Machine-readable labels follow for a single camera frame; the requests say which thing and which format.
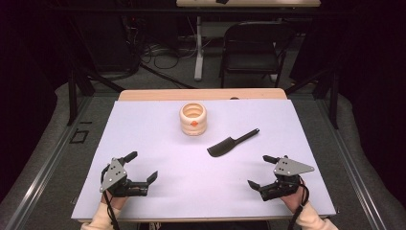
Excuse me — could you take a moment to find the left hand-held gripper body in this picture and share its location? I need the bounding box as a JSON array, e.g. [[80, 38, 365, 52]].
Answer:
[[99, 156, 149, 197]]

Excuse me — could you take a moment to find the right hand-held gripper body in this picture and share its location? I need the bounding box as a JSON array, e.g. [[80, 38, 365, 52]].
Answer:
[[259, 155, 316, 202]]

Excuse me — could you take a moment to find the black kitchen knife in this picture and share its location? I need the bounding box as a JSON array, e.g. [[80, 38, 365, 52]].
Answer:
[[206, 127, 260, 158]]

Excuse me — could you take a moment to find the cream ribbed holder cup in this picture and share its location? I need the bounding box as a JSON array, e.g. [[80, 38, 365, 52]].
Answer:
[[178, 102, 209, 137]]

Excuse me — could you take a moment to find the person's left hand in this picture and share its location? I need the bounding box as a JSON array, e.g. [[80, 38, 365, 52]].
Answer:
[[101, 191, 129, 211]]

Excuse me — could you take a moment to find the person's right hand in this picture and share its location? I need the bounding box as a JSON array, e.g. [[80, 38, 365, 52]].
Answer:
[[281, 180, 308, 214]]

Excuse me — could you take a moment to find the white table mat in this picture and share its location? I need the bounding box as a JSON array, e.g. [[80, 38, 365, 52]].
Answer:
[[70, 99, 337, 221]]

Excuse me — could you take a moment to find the black metal stand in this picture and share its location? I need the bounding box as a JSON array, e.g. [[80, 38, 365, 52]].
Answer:
[[64, 12, 126, 127], [284, 65, 340, 130]]

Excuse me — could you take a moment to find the wooden table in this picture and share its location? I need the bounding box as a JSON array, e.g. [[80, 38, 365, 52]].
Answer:
[[77, 88, 330, 223]]

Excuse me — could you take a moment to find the black folding chair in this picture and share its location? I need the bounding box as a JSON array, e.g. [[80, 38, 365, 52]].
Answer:
[[218, 21, 297, 89]]

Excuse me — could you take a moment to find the white desk leg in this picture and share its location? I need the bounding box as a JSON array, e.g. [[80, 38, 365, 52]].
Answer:
[[193, 15, 206, 82]]

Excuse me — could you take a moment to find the light wooden desk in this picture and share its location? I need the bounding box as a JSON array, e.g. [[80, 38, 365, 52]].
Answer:
[[175, 0, 322, 9]]

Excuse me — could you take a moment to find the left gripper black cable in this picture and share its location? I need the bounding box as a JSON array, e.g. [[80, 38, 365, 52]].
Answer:
[[101, 164, 122, 230]]

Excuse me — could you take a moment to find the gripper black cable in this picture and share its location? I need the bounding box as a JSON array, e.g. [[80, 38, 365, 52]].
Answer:
[[288, 183, 310, 230], [101, 164, 122, 230]]

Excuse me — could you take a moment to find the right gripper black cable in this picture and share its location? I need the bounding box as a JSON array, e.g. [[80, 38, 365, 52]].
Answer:
[[288, 183, 310, 230]]

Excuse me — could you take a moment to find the metal floor rail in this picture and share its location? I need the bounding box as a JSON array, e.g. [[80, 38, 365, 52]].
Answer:
[[314, 95, 388, 230], [2, 95, 94, 230]]

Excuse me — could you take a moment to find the tangle of floor cables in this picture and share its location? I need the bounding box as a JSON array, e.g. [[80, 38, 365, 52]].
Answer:
[[125, 15, 196, 71]]

